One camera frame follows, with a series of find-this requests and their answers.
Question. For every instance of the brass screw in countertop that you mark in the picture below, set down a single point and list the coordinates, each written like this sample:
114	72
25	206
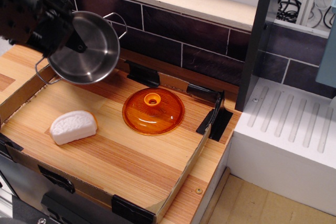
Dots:
198	190

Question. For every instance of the white toy bread slice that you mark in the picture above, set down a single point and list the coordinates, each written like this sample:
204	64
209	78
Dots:
73	126

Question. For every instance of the teal grey box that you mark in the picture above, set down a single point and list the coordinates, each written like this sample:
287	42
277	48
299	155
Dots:
326	72

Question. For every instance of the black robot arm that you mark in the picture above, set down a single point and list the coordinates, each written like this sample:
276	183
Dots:
43	25

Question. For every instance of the stainless steel pot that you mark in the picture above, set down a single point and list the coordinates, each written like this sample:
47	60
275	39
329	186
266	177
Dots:
94	60

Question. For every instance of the black tape left edge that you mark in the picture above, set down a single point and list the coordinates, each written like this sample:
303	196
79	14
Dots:
8	144

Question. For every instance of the black tape right corner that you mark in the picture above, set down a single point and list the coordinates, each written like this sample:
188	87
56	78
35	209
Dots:
219	117

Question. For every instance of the black tape front corner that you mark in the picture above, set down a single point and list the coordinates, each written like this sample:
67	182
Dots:
131	212

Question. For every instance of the dark grey vertical post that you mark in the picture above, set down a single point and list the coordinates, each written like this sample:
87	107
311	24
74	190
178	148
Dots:
265	16

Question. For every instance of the cardboard fence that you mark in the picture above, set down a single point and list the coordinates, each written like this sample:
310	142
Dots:
116	164

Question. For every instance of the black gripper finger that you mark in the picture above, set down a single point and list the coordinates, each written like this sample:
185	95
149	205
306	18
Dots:
75	42

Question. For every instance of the white drainboard sink unit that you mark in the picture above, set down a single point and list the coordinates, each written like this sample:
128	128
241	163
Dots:
284	142

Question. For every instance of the black tape at back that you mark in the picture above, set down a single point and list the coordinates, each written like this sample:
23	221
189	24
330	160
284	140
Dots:
143	75

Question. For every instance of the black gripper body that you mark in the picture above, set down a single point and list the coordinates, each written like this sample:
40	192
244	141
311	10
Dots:
42	25

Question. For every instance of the black tape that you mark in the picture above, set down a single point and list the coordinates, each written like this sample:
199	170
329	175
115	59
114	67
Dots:
143	75
57	179

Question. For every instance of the black tape front left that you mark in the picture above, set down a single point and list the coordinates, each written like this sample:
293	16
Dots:
57	179

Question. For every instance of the orange glass pot lid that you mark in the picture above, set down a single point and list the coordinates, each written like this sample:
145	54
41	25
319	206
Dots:
153	111

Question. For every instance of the black base bracket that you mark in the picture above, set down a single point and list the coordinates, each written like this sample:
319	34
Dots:
75	210

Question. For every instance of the black tape corner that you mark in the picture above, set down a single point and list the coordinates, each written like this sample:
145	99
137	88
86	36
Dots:
219	117
131	212

